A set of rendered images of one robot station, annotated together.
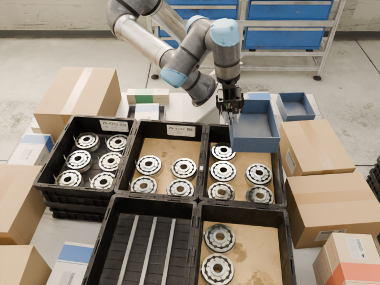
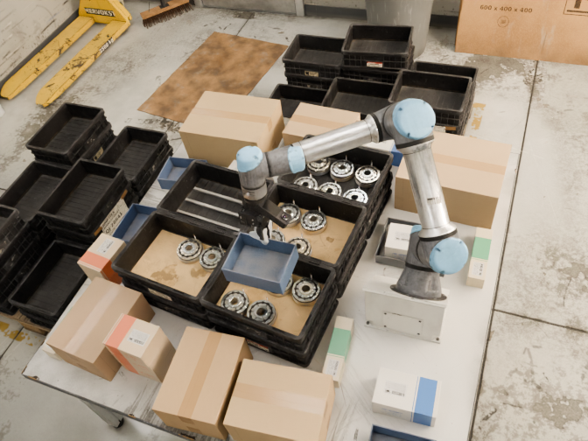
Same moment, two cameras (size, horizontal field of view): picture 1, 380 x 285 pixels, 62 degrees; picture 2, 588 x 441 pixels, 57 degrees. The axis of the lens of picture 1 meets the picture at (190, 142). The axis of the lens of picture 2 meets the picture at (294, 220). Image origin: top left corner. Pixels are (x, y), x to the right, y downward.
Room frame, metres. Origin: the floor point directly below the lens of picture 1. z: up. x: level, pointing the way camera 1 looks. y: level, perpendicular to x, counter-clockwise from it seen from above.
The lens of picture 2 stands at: (1.41, -1.05, 2.51)
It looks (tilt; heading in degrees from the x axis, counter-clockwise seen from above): 50 degrees down; 118
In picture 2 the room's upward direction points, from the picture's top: 11 degrees counter-clockwise
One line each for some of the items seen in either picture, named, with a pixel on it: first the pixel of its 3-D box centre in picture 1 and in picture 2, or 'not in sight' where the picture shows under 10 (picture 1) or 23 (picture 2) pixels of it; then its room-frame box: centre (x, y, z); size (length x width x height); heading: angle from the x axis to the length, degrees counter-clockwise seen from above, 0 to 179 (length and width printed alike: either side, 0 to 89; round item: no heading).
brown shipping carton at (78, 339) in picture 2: not in sight; (103, 327); (0.20, -0.45, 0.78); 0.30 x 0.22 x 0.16; 85
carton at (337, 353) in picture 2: not in sight; (338, 351); (1.07, -0.28, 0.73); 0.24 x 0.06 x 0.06; 93
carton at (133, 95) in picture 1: (148, 95); (479, 256); (1.49, 0.24, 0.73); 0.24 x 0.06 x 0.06; 89
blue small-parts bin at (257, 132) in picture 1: (251, 124); (261, 262); (0.82, -0.22, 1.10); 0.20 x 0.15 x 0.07; 179
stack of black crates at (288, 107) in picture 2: not in sight; (300, 115); (0.30, 1.41, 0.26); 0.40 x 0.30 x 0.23; 178
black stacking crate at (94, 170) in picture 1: (93, 159); (336, 178); (0.88, 0.40, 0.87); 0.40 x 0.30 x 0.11; 173
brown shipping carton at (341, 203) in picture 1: (328, 209); (206, 381); (0.68, -0.53, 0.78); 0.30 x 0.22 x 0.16; 94
